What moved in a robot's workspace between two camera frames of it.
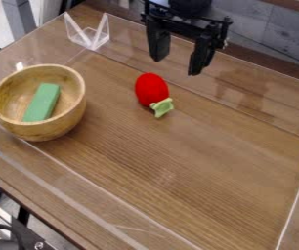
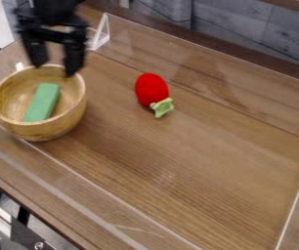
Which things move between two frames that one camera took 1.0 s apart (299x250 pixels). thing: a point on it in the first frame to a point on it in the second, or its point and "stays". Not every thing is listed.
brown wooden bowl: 10,94 stays
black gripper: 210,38 to 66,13
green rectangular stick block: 41,103 stays
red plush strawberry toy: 151,91 stays
